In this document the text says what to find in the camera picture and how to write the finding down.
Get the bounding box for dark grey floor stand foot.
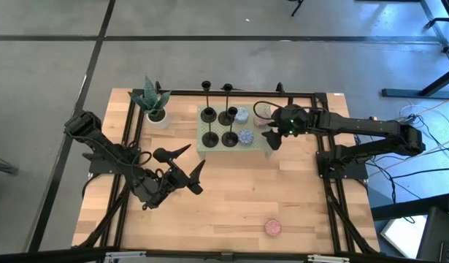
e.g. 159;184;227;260
0;153;19;176

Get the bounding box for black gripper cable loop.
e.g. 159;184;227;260
253;100;284;123

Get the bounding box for green snake plant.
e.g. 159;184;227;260
128;75;172;117

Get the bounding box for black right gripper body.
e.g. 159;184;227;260
270;104;312;139

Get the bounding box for white flat board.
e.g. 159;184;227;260
379;214;428;259

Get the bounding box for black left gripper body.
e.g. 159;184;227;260
154;160;196;197

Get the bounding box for green perforated metal shelf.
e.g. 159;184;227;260
194;103;272;160

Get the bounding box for white round plant pot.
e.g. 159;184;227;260
145;108;170;129

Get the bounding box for yellow orange power cable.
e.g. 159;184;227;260
377;95;449;127

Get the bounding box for black aluminium table frame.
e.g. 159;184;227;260
72;80;381;256

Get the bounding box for light blue patterned candle tin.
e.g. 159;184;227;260
234;106;250;125

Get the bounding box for black floor beam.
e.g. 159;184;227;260
369;192;449;222

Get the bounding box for black crossbar silver brackets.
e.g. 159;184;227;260
0;246;449;263

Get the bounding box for black tripod leg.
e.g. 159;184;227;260
288;0;305;18

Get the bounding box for black metal candlestick holder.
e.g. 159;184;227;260
200;80;218;124
217;83;235;127
202;106;220;149
220;106;239;148

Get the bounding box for pink patterned candle tin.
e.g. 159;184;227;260
264;218;283;237

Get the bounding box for maroon white patterned candle tin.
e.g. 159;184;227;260
253;105;272;128

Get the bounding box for black desk leg frame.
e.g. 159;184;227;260
381;65;449;100

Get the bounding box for dark blue white candle tin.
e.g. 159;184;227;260
237;129;256;147

